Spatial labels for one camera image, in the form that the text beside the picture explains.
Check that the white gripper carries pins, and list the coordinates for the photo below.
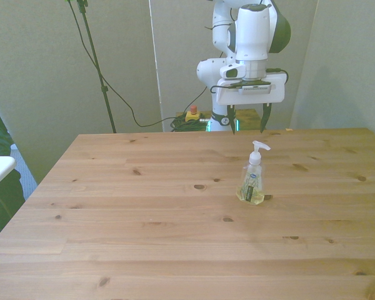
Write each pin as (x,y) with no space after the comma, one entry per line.
(253,93)

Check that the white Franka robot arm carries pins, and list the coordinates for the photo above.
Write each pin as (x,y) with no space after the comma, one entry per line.
(251,34)

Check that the clear sanitizer pump bottle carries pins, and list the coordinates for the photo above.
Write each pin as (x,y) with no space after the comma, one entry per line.
(250,180)

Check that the yellow emergency stop button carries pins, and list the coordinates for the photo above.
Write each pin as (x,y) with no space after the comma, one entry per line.
(193,114)

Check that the person in dark clothing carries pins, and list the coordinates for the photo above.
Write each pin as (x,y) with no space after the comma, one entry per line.
(1,162)

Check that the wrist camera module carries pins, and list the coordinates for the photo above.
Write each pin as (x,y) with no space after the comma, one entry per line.
(255,88)

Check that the black camera stand pole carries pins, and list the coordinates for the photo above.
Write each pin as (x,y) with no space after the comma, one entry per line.
(97,67)

